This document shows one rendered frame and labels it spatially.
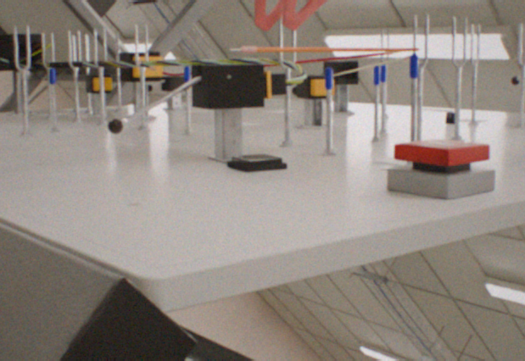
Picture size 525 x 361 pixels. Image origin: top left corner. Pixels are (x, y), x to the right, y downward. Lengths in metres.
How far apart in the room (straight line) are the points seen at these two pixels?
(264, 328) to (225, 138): 10.60
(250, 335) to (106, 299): 10.83
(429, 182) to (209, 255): 0.21
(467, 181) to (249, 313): 10.52
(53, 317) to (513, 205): 0.32
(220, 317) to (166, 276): 10.38
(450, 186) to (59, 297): 0.28
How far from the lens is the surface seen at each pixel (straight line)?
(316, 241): 0.41
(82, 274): 0.37
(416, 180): 0.55
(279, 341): 11.57
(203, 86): 0.71
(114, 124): 0.69
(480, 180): 0.57
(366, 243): 0.43
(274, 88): 0.74
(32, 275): 0.40
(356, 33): 4.54
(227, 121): 0.72
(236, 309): 10.87
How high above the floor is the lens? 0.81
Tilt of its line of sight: 19 degrees up
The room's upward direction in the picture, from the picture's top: 36 degrees clockwise
